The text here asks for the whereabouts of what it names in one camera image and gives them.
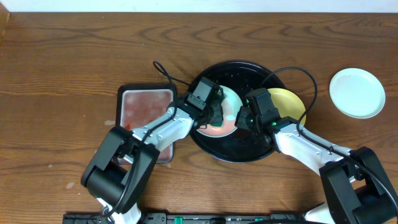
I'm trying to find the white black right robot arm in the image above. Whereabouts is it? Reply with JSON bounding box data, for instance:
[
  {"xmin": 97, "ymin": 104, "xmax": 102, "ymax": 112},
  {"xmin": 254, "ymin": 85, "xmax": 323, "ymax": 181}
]
[{"xmin": 235, "ymin": 106, "xmax": 397, "ymax": 223}]

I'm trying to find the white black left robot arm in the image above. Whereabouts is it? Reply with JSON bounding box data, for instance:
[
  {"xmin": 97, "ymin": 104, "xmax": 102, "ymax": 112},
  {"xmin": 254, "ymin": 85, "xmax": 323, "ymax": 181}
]
[{"xmin": 81, "ymin": 95, "xmax": 223, "ymax": 223}]

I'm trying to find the yellow plate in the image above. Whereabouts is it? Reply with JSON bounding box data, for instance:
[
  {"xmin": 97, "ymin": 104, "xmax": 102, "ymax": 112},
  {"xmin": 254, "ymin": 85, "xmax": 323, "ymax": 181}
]
[{"xmin": 267, "ymin": 88, "xmax": 306, "ymax": 121}]

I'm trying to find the black rectangular soapy water tray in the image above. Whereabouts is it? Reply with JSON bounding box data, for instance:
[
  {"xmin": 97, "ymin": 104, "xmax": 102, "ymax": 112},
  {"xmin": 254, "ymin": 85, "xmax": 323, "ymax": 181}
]
[{"xmin": 115, "ymin": 83, "xmax": 178, "ymax": 164}]

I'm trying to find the green yellow scrub sponge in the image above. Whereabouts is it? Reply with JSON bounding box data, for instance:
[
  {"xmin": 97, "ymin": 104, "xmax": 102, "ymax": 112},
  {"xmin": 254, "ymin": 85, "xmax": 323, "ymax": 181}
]
[{"xmin": 211, "ymin": 121, "xmax": 223, "ymax": 127}]

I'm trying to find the pale green plate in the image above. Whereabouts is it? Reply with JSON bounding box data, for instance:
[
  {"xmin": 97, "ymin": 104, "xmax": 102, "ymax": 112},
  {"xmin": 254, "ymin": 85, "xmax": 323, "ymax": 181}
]
[{"xmin": 329, "ymin": 68, "xmax": 386, "ymax": 119}]

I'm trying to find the light blue plate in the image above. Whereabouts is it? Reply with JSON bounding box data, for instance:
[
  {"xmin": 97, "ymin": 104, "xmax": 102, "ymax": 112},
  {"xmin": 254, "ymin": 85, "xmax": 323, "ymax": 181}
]
[{"xmin": 197, "ymin": 85, "xmax": 243, "ymax": 138}]

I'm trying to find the round black serving tray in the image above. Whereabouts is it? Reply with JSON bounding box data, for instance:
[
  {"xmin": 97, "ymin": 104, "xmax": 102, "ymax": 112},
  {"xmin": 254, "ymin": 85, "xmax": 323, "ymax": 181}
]
[{"xmin": 188, "ymin": 61, "xmax": 285, "ymax": 163}]

